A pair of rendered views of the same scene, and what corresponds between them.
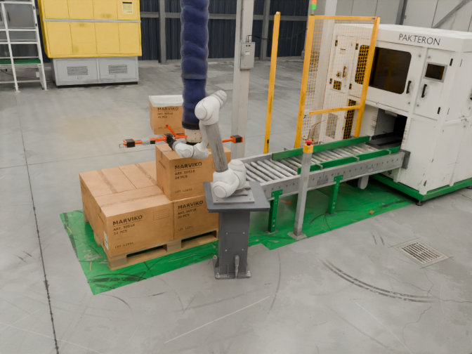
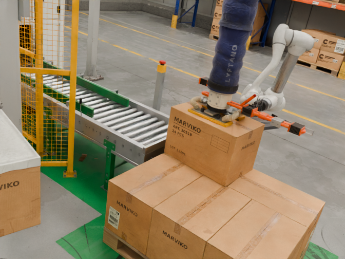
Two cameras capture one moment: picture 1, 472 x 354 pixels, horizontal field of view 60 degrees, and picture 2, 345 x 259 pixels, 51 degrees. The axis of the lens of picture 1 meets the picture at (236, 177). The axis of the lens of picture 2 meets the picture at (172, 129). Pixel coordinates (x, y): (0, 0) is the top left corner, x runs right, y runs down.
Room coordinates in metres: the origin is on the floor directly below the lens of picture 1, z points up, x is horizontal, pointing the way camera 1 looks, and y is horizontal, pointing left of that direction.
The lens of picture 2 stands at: (4.87, 2.60, 1.94)
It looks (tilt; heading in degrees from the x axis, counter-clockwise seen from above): 25 degrees down; 246
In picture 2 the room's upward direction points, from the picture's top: 9 degrees clockwise
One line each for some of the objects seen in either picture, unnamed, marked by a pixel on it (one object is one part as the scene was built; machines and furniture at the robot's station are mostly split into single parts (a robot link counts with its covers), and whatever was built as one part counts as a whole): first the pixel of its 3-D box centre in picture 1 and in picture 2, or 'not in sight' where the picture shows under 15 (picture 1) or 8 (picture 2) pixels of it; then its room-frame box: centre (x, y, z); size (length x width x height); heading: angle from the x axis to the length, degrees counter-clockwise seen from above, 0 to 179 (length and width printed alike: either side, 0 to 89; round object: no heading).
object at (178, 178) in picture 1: (192, 168); (212, 139); (3.56, 0.41, 0.74); 0.60 x 0.40 x 0.40; 119
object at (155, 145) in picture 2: not in sight; (171, 138); (3.77, 0.08, 0.58); 0.70 x 0.03 x 0.06; 33
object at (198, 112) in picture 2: not in sight; (210, 114); (3.65, 0.45, 0.97); 0.34 x 0.10 x 0.05; 121
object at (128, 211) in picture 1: (153, 199); (214, 214); (3.65, 0.82, 0.34); 1.20 x 1.00 x 0.40; 123
